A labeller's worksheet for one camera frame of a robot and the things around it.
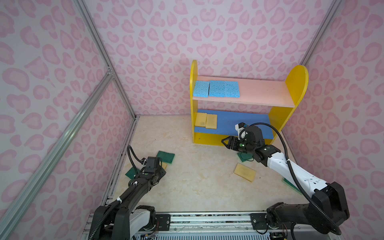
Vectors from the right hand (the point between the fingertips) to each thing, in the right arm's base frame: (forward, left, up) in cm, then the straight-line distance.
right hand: (225, 140), depth 80 cm
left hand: (-9, +37, -17) cm, 42 cm away
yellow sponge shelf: (+20, +13, -5) cm, 24 cm away
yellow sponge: (+18, +7, -5) cm, 20 cm away
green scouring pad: (0, +35, -19) cm, 40 cm away
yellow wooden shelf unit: (+44, 0, -12) cm, 46 cm away
